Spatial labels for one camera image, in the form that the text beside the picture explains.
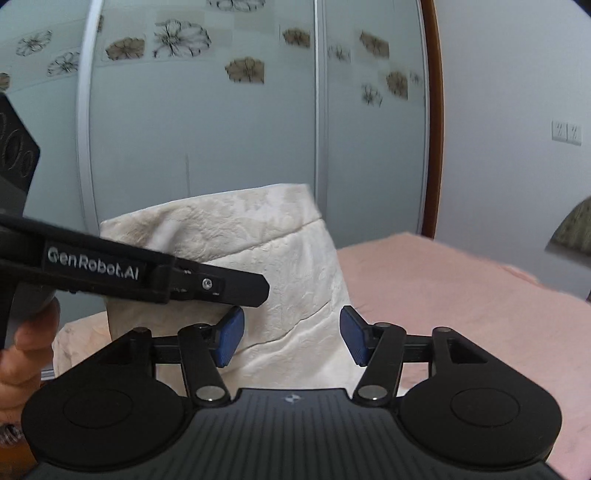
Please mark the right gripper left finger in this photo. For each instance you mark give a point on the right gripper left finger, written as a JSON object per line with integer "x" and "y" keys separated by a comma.
{"x": 200, "y": 350}

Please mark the person's left hand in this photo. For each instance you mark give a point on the person's left hand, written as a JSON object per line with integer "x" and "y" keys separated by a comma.
{"x": 21, "y": 368}

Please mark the pink bed blanket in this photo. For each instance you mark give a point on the pink bed blanket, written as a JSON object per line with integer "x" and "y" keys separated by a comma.
{"x": 421, "y": 284}

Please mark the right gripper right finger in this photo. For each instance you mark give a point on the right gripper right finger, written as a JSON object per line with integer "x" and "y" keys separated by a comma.
{"x": 381, "y": 349}

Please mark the olive green padded headboard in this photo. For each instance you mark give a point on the olive green padded headboard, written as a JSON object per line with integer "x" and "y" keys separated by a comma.
{"x": 571, "y": 239}

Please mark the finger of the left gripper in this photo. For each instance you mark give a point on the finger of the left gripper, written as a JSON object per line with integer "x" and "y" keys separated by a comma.
{"x": 191, "y": 280}

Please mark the cream white textured pants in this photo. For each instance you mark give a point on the cream white textured pants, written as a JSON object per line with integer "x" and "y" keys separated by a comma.
{"x": 266, "y": 250}

